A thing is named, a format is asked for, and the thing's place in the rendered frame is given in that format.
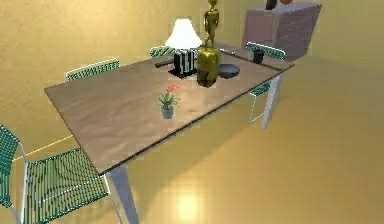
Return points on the brown wooden dining table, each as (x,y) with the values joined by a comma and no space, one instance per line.
(110,110)

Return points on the orange round object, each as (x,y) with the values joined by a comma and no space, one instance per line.
(286,1)

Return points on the purple chest of drawers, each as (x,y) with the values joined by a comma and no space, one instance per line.
(283,28)

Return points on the gold figure statue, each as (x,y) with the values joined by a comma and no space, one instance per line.
(209,60)

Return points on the black cup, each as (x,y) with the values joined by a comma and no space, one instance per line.
(258,56)

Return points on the small potted houseplant red flower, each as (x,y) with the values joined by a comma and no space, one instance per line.
(167,103)

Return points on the dark vase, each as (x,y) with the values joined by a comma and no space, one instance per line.
(271,4)

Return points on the white shade striped table lamp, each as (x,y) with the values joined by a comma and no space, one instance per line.
(184,43)

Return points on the small red grey object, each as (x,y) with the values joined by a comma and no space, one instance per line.
(230,52)

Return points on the dark grey bowl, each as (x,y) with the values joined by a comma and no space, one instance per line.
(229,70)

